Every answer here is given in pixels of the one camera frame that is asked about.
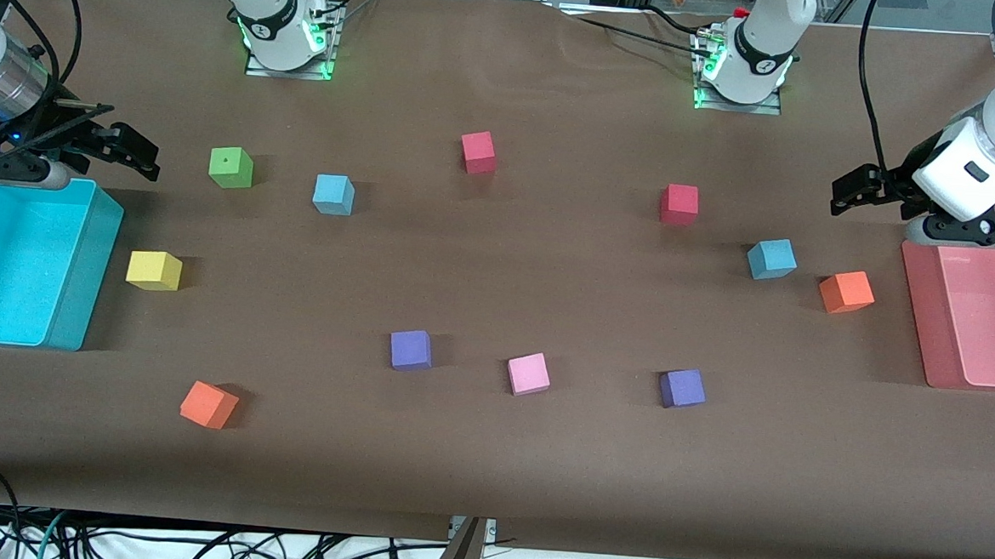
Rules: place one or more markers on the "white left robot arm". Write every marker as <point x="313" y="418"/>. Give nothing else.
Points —
<point x="954" y="184"/>

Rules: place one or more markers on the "red foam block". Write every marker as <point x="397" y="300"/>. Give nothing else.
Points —
<point x="679" y="204"/>
<point x="479" y="151"/>

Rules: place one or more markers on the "orange foam block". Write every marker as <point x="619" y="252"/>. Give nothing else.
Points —
<point x="206" y="402"/>
<point x="846" y="291"/>

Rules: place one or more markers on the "green foam block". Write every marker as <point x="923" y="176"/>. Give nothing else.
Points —
<point x="231" y="167"/>

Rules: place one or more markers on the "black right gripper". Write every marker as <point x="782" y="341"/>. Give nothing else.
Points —
<point x="56" y="130"/>

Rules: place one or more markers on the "pink foam block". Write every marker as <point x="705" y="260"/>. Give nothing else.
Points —
<point x="528" y="373"/>

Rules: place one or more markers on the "purple foam block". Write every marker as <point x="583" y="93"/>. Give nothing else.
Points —
<point x="410" y="349"/>
<point x="682" y="388"/>

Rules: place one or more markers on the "yellow foam block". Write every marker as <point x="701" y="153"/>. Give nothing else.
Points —
<point x="153" y="268"/>

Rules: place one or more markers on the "cyan plastic bin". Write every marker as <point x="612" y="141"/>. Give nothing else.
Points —
<point x="4" y="262"/>

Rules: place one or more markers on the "pink plastic bin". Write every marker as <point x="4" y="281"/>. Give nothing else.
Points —
<point x="981" y="313"/>

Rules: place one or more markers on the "brown table cover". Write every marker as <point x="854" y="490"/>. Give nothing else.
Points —
<point x="488" y="466"/>

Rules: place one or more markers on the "light blue foam block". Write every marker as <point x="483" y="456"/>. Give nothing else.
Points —
<point x="771" y="258"/>
<point x="332" y="194"/>

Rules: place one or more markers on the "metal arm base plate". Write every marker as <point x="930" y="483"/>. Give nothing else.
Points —
<point x="762" y="108"/>
<point x="261" y="71"/>

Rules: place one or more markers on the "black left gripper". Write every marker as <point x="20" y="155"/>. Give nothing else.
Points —
<point x="899" y="180"/>

